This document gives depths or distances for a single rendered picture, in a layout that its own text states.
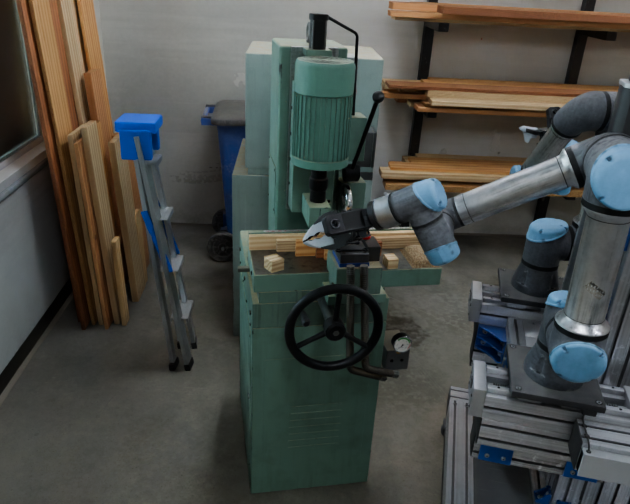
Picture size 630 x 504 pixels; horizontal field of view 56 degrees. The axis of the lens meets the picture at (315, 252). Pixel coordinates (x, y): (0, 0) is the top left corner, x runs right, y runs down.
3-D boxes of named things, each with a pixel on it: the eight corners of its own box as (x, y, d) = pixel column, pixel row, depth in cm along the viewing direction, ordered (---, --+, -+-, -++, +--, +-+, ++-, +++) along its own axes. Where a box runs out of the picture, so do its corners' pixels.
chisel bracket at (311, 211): (308, 232, 189) (309, 207, 185) (301, 216, 201) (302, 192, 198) (330, 232, 190) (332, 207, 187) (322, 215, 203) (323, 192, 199)
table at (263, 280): (255, 309, 173) (255, 290, 170) (247, 262, 200) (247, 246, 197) (451, 299, 184) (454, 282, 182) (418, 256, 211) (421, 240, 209)
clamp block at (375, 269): (333, 296, 176) (335, 269, 172) (324, 275, 188) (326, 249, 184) (381, 294, 179) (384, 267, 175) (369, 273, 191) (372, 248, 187)
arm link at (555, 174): (621, 114, 132) (417, 196, 151) (633, 124, 122) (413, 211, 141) (638, 160, 135) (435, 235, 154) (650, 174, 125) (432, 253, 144)
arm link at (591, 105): (571, 114, 167) (509, 195, 212) (609, 116, 167) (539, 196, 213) (565, 80, 171) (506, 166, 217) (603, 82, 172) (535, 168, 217)
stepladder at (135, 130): (160, 373, 280) (109, 124, 229) (169, 342, 303) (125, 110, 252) (195, 370, 281) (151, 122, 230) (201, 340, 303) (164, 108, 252)
